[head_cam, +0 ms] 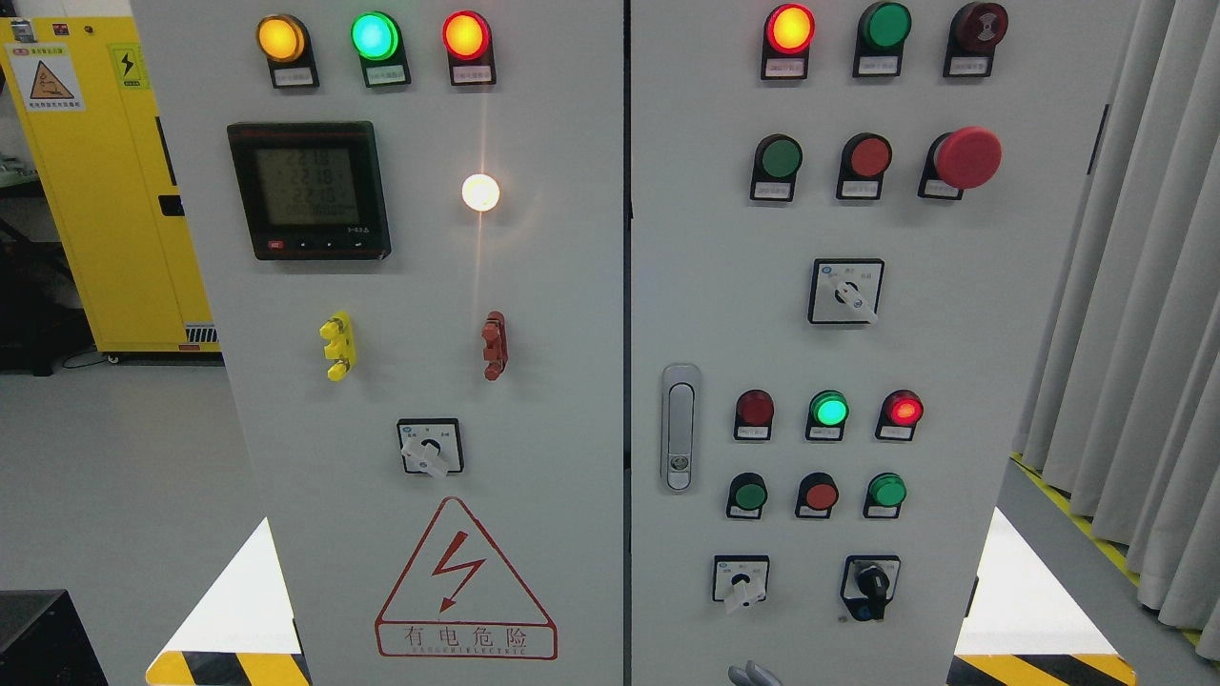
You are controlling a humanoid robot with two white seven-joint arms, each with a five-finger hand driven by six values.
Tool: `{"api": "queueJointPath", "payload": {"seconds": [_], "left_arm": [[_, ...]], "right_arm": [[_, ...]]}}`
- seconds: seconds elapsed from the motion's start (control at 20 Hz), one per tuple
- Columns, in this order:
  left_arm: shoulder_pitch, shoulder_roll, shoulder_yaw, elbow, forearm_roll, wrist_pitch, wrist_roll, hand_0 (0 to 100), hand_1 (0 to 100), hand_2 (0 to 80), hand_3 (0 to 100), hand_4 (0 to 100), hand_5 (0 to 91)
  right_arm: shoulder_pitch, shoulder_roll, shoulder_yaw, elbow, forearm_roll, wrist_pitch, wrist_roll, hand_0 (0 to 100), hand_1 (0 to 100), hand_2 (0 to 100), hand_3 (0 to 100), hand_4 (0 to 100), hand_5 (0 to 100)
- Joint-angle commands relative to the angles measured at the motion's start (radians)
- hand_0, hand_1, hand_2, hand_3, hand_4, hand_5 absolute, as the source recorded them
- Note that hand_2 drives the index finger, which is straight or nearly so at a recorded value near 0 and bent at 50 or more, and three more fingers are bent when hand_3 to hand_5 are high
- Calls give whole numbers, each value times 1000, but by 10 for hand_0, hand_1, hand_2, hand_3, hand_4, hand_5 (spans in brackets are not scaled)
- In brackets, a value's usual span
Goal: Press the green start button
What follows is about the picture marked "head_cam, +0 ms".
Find green push button lower left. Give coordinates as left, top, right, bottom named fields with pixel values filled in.
left=726, top=472, right=769, bottom=520

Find green push button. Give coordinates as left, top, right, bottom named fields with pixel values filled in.
left=749, top=133, right=804, bottom=201
left=863, top=472, right=909, bottom=518
left=726, top=472, right=769, bottom=520

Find green push button upper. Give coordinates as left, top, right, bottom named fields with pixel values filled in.
left=749, top=133, right=804, bottom=201

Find red push button lower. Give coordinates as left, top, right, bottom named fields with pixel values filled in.
left=794, top=472, right=841, bottom=518

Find red push button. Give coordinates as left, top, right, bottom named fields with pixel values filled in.
left=834, top=131, right=893, bottom=201
left=794, top=472, right=841, bottom=518

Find green push button lower right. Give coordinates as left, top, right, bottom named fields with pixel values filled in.
left=863, top=472, right=909, bottom=518

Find red push button upper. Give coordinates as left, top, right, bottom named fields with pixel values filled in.
left=834, top=131, right=893, bottom=201

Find red emergency stop mushroom button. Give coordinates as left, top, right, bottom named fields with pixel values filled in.
left=917, top=126, right=1003, bottom=201

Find grey electrical control cabinet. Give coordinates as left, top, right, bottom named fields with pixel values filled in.
left=133, top=1, right=1138, bottom=685

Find red terminal connector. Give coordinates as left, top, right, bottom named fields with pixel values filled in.
left=482, top=310, right=509, bottom=381

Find dark red indicator lamp middle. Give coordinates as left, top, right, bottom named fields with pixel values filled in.
left=733, top=388, right=775, bottom=442

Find white glowing indicator lamp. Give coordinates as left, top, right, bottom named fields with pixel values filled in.
left=460, top=172, right=501, bottom=212

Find lit green indicator lamp middle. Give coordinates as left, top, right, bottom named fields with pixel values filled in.
left=804, top=388, right=849, bottom=442

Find yellow terminal connector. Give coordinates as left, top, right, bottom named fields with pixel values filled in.
left=318, top=310, right=357, bottom=382

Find red electrical hazard warning sign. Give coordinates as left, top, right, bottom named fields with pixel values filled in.
left=375, top=496, right=559, bottom=662

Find lit red indicator lamp middle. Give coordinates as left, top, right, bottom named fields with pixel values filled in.
left=874, top=388, right=925, bottom=442

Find black digital power meter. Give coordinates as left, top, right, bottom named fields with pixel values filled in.
left=227, top=121, right=392, bottom=261

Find red indicator lamp left door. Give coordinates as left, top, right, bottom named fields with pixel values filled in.
left=440, top=10, right=498, bottom=87

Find red indicator lamp door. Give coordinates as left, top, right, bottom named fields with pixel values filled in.
left=760, top=2, right=817, bottom=81
left=440, top=10, right=498, bottom=87

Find red indicator lamp right door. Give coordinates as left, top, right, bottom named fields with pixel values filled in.
left=760, top=2, right=817, bottom=81

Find green indicator lamp top left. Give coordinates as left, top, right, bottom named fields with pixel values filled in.
left=350, top=11, right=414, bottom=88

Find dark green indicator lamp top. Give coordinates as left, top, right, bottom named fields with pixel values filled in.
left=852, top=1, right=913, bottom=78

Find yellow indicator lamp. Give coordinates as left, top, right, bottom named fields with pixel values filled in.
left=256, top=13, right=318, bottom=90

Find dark red buzzer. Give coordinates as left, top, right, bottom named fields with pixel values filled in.
left=943, top=1, right=1009, bottom=78

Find grey curtain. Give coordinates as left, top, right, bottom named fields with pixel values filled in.
left=1015, top=1, right=1219, bottom=662

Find yellow black hazard floor tape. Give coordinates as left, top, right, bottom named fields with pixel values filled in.
left=999, top=452, right=1218, bottom=669

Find yellow safety storage cabinet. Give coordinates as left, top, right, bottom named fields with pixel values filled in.
left=2, top=16, right=220, bottom=356

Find black box bottom left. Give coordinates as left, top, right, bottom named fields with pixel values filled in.
left=1, top=590, right=109, bottom=685

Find silver door latch handle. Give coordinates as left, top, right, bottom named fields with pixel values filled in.
left=660, top=363, right=702, bottom=494

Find left door rotary selector switch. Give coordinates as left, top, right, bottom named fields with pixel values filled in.
left=397, top=417, right=465, bottom=478

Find upper right rotary selector switch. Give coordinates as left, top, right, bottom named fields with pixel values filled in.
left=806, top=259, right=885, bottom=326

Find lower white rotary selector switch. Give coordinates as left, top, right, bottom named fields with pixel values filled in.
left=712, top=555, right=770, bottom=614

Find black key selector switch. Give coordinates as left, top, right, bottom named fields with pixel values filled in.
left=841, top=555, right=902, bottom=623

